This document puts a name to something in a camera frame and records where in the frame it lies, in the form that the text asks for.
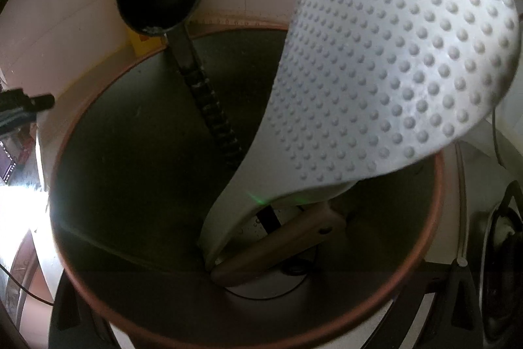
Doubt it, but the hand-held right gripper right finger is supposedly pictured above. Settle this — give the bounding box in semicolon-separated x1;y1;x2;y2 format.
392;257;485;349

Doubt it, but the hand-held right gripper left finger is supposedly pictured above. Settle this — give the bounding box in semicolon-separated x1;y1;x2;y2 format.
48;275;123;349

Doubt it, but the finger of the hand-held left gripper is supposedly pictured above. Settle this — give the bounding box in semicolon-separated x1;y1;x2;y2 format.
0;87;56;133

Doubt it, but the red cylindrical container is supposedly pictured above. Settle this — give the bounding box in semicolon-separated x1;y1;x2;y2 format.
49;26;446;349

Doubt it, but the wooden handled utensil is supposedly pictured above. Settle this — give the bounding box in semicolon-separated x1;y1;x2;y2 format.
211;205;347;286

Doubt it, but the white dotted rice paddle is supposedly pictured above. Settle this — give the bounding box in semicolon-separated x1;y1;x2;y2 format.
202;0;523;268

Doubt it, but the smartphone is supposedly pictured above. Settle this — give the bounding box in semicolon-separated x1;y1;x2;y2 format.
0;138;19;184

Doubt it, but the thin black cable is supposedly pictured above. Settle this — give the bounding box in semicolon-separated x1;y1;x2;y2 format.
0;263;54;306

